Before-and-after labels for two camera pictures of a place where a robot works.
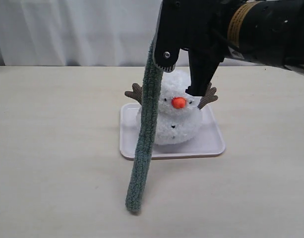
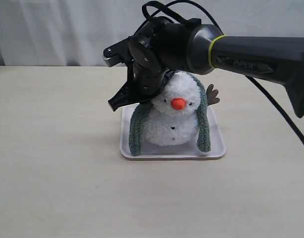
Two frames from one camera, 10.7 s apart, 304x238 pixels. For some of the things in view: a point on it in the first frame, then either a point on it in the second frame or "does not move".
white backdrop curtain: x=73 y=32 does not move
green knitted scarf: x=151 y=95 → x=136 y=126
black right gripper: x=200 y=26 → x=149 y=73
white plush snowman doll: x=178 y=121 does not move
